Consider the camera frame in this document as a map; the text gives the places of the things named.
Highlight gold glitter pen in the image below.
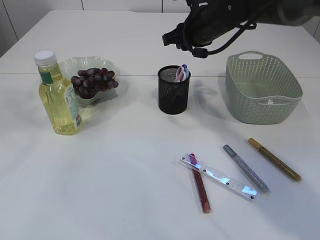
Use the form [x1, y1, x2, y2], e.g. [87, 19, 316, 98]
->
[248, 138, 302, 182]

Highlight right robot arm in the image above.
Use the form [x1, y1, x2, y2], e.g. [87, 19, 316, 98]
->
[162, 0, 320, 59]

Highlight purple artificial grape bunch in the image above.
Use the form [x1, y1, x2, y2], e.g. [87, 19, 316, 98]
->
[70, 67, 119, 100]

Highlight yellow tea plastic bottle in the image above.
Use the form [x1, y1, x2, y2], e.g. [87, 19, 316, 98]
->
[34, 49, 84, 136]

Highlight red glitter pen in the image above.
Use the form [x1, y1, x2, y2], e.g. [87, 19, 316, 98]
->
[192, 169, 212, 214]

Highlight clear plastic ruler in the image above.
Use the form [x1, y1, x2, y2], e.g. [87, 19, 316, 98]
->
[179, 153, 258, 203]

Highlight green plastic woven basket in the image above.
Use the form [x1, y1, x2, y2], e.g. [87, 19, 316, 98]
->
[225, 51, 303, 125]

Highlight black mesh pen holder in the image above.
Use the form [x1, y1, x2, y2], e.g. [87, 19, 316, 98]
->
[157, 65, 191, 115]

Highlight blue scissors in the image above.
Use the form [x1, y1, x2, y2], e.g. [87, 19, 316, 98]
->
[181, 64, 190, 82]

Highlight pale green wavy plate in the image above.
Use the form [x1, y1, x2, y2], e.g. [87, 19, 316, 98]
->
[58, 56, 120, 108]

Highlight pink scissors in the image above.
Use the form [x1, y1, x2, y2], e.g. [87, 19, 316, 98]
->
[175, 65, 187, 83]

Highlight silver glitter pen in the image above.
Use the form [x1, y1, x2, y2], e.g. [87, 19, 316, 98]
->
[223, 144, 271, 194]

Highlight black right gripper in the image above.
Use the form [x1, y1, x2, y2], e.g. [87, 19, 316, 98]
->
[162, 0, 276, 52]

